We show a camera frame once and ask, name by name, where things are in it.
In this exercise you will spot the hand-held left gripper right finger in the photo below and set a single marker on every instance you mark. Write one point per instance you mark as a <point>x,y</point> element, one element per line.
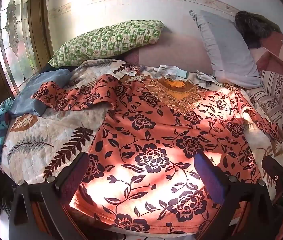
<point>210,178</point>

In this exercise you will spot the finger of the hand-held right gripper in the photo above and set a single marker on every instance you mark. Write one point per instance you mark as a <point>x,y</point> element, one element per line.
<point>272,166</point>

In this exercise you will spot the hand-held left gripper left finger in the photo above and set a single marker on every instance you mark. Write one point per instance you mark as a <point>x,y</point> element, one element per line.
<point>74,172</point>

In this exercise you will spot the orange floral shirt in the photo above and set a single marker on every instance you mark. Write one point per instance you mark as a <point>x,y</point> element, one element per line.
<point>156,135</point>

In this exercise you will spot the leaf-print blanket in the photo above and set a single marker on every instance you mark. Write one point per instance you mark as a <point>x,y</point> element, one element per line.
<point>44,135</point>

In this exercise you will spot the striped floral bed sheet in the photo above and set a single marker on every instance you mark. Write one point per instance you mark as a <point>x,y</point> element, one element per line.
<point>279,97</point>

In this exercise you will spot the blue cloth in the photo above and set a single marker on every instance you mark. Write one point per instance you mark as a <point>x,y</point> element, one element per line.
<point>39,92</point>

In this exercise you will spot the grey crumpled cloth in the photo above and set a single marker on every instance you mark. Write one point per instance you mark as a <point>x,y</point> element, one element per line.
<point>206,77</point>

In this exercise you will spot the pale glove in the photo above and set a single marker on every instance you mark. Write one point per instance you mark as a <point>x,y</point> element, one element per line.
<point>171,70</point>

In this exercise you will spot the small blue white packet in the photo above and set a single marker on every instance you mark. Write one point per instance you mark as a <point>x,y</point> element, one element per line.
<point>135,70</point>

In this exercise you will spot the grey-blue pillow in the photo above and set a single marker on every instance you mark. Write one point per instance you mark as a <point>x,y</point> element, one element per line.
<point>226,52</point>

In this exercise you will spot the pink cushion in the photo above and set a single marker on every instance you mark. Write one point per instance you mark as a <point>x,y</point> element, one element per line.
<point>176,52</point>

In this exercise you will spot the green checkered pillow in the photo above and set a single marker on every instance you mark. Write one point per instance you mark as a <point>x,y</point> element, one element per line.
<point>106,42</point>

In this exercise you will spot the stained glass window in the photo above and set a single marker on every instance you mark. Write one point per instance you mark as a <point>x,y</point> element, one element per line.
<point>14,37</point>

